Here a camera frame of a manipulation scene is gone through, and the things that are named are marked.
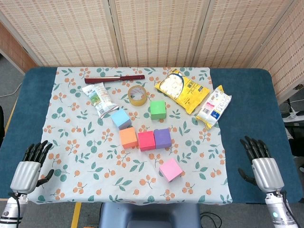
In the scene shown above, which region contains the bamboo folding screen panel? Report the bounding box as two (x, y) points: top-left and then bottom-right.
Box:
(192, 0), (297, 69)
(0, 0), (122, 67)
(0, 21), (38, 75)
(108, 0), (211, 68)
(249, 0), (304, 105)

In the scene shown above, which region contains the green foam cube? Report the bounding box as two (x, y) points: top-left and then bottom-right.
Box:
(150, 100), (167, 120)

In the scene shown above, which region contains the red foam cube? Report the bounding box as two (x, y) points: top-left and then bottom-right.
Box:
(137, 130), (156, 152)

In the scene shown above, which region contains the white green snack packet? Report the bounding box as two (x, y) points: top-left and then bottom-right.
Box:
(82, 82), (119, 119)

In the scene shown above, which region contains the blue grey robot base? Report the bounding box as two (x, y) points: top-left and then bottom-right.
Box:
(98, 202), (202, 228)

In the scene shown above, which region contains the yellow marshmallow bag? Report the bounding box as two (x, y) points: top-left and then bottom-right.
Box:
(154, 68), (211, 115)

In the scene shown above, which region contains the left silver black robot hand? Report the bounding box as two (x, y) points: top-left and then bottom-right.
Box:
(9, 140), (55, 194)

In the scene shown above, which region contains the pink foam cube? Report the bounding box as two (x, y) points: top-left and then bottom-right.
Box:
(159, 158), (183, 183)

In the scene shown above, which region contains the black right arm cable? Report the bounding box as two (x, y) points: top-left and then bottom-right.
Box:
(275, 190), (297, 221)

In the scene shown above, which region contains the white power strip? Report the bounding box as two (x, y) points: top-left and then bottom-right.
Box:
(281, 110), (304, 123)

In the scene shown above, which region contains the dark red folded fan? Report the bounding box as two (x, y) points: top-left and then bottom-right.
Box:
(84, 75), (146, 85)

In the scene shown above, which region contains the black floor cable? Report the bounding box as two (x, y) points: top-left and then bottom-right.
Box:
(200, 212), (223, 228)

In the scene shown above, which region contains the yellow packing tape roll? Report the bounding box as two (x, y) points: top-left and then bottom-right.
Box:
(127, 85), (148, 107)

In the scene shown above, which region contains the blue foam cube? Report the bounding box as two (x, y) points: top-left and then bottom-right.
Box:
(111, 109), (132, 130)

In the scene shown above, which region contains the purple foam cube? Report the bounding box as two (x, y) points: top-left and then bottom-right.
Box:
(153, 128), (172, 150)

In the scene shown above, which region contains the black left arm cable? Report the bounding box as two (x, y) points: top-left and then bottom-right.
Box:
(8, 191), (22, 228)

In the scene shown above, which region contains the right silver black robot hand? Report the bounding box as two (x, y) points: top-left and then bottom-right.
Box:
(238, 135), (285, 193)

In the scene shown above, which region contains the floral print tablecloth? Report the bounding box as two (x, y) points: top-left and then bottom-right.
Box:
(30, 66), (233, 205)

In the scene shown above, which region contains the white yellow-edged snack pack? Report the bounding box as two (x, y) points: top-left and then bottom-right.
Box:
(195, 85), (232, 131)

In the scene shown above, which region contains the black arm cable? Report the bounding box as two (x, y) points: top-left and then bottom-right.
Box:
(275, 190), (297, 221)
(8, 191), (22, 228)

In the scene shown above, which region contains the orange foam cube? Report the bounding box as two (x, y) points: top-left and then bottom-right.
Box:
(119, 127), (139, 150)

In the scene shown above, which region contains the white floor cable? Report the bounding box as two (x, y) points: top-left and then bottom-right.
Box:
(0, 82), (23, 97)

